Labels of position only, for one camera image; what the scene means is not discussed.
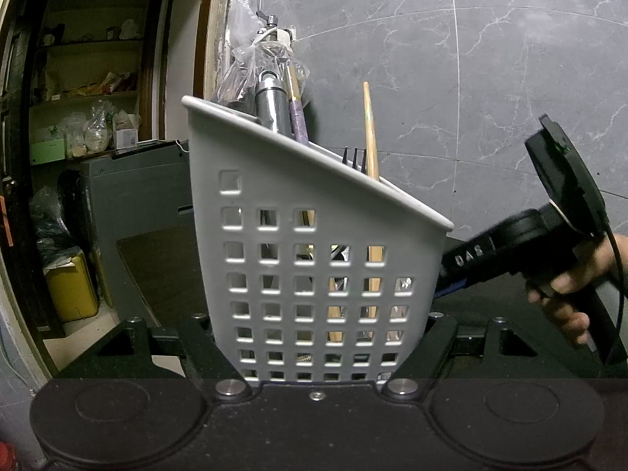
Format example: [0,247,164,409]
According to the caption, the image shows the white perforated utensil basket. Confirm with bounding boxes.
[181,94,455,384]

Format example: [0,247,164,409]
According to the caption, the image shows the green box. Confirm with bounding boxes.
[30,140,66,165]

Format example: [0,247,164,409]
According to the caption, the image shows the hanging clear plastic bag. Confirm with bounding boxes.
[213,0,312,109]

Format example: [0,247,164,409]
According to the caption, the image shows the pile of snack packets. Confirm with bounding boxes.
[46,71,139,96]

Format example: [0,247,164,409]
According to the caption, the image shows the clear plastic bags of goods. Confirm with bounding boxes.
[64,100,116,158]

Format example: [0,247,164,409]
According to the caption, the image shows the person's right hand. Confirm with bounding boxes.
[527,233,628,347]

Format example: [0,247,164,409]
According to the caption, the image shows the grey cabinet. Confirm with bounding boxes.
[78,142,202,311]

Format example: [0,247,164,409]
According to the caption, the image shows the dark wooden door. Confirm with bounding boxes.
[0,0,64,339]

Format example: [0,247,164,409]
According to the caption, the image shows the plain bamboo chopstick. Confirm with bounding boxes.
[363,82,386,266]

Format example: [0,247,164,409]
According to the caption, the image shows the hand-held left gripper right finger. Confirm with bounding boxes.
[380,313,575,400]

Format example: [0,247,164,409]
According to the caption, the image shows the wooden shelf unit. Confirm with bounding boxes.
[29,0,165,160]

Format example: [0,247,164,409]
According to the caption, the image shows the yellow jerry can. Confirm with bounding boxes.
[45,250,99,322]

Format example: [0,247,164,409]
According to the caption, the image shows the wooden door frame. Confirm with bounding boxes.
[0,0,241,383]

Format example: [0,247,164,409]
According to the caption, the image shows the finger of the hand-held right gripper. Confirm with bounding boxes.
[434,235,497,301]

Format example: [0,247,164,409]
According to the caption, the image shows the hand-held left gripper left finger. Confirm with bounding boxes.
[56,313,253,400]

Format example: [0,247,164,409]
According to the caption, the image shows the dark plastic bags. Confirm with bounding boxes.
[29,186,82,276]

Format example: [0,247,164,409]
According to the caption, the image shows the wall water valve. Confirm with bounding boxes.
[257,12,298,47]

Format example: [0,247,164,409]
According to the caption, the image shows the metal handled peeler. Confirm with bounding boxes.
[254,71,291,137]

